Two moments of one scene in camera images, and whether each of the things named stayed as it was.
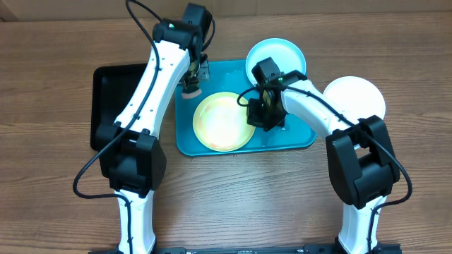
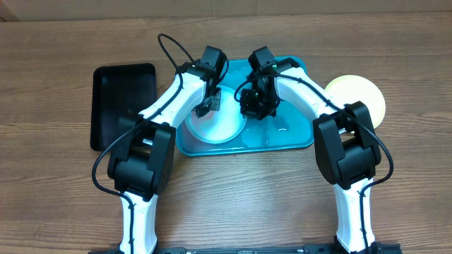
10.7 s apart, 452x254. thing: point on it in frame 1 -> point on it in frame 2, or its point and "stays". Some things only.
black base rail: [311, 249] stays
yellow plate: [220, 122] -> [349, 89]
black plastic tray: [111, 85] stays
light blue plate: [286, 55] -> [221, 125]
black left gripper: [204, 74] -> [215, 106]
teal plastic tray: [231, 76] stays
